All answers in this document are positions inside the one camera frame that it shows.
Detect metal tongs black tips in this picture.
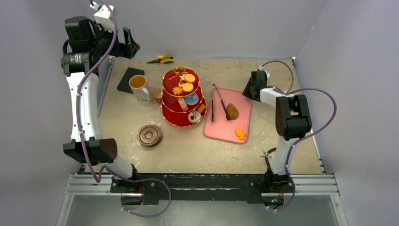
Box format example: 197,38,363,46
212,83,231,121

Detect pink serving tray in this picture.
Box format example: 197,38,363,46
203,88,252,144

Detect square cracker cookie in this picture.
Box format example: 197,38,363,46
198,104,207,113

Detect orange flower cookie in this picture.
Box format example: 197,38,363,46
172,86,183,95

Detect round cracker cookie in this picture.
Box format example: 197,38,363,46
184,73,196,83

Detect round orange cookie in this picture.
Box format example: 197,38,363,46
182,83,194,93

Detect blue frosted donut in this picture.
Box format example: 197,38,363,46
184,92,199,105

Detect red three-tier cake stand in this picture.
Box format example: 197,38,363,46
161,67,207,127

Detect pink cake slice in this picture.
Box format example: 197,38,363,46
177,97,188,112

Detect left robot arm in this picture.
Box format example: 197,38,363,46
60,16,140,193

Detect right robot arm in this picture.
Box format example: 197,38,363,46
242,70,312,192

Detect white mug with tea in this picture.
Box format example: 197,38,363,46
128,75,152,101

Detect yellow black pliers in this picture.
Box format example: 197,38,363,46
147,55,174,64

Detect black square mat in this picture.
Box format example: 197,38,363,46
117,67,145,94

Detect brown croissant pastry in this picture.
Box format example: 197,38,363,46
226,103,239,121

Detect small brown cup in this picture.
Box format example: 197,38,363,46
152,89,163,104

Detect orange fish cookie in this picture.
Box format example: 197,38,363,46
235,129,246,140

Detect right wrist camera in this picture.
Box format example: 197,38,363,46
257,65,270,80

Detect black handled pliers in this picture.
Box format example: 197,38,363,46
261,147,277,168

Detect aluminium rail frame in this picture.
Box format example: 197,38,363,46
64,56,340,197

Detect black base frame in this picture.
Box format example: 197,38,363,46
110,173,294,205

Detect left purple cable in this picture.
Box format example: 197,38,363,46
75,0,172,218

